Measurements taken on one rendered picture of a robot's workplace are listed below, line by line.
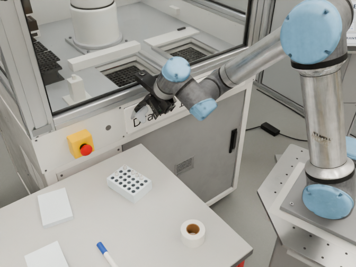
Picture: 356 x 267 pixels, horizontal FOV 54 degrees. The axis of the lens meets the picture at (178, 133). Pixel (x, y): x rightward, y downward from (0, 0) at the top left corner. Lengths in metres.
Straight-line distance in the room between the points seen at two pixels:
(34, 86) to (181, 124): 0.67
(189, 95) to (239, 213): 1.23
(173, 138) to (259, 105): 1.60
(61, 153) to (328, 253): 0.87
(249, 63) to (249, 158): 1.51
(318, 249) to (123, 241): 0.55
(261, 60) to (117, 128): 0.57
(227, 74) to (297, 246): 0.53
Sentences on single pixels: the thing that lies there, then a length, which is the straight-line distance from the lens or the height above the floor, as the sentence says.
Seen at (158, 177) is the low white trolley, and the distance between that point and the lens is 1.21.
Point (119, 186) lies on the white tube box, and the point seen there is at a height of 0.80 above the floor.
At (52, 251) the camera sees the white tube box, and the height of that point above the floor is 0.81.
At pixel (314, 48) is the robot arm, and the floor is 1.32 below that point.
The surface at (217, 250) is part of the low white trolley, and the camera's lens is 1.03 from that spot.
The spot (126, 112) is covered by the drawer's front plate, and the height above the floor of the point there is 0.92.
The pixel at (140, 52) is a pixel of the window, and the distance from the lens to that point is 1.21.
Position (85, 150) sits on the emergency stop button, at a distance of 1.16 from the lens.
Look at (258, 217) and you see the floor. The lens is 2.11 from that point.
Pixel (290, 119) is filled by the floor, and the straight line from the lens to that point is 2.89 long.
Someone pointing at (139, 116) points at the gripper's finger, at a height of 0.91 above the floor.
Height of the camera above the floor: 1.62
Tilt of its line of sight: 38 degrees down
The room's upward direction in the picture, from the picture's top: straight up
